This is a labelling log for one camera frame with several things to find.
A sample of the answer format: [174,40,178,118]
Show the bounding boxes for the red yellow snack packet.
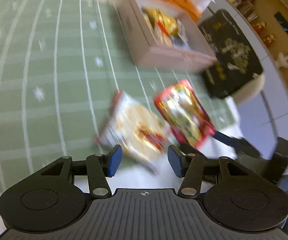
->
[153,79,215,150]

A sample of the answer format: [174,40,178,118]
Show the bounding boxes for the white red cracker packet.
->
[96,90,171,173]

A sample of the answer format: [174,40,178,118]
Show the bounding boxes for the black gift box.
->
[199,9,263,99]

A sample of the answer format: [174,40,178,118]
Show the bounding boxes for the green grid tablecloth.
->
[0,0,240,192]

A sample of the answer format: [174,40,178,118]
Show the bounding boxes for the pink cardboard box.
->
[119,0,216,72]

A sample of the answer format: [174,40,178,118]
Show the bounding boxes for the orange white paper bag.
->
[163,0,214,23]

